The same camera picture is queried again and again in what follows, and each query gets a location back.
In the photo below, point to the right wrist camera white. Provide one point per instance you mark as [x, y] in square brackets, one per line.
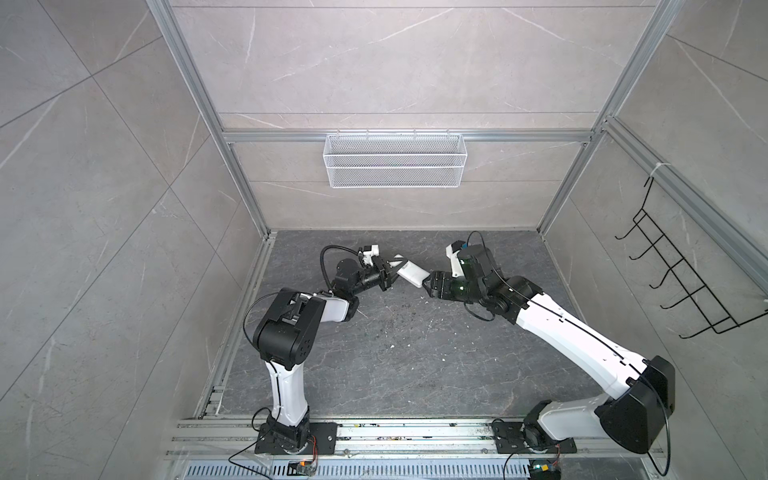
[452, 251]

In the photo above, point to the left green circuit board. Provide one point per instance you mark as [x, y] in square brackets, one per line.
[302, 468]

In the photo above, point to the green circuit board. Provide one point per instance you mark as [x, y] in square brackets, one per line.
[302, 468]
[544, 470]

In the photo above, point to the aluminium mounting rail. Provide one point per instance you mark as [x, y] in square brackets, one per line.
[369, 438]

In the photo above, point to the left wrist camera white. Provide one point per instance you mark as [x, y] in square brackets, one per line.
[368, 255]

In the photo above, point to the white wire mesh basket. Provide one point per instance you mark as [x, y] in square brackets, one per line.
[394, 160]

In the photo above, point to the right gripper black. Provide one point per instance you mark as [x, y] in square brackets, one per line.
[444, 292]

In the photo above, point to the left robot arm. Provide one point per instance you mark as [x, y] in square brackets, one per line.
[285, 335]

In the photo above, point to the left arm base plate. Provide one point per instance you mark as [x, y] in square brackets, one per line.
[303, 439]

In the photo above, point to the white remote control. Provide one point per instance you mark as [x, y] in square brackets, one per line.
[412, 273]

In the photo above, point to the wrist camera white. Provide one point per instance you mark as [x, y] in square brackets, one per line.
[368, 255]
[452, 251]

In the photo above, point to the black wire hook rack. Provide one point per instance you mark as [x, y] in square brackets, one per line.
[713, 312]

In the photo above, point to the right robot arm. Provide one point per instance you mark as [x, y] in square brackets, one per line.
[638, 394]

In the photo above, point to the right green circuit board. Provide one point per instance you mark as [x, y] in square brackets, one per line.
[544, 470]

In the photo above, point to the white cable tie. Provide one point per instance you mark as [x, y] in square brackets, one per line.
[657, 166]

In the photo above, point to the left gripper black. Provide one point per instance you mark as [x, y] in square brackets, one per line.
[387, 274]

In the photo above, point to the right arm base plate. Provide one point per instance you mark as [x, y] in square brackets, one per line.
[520, 437]

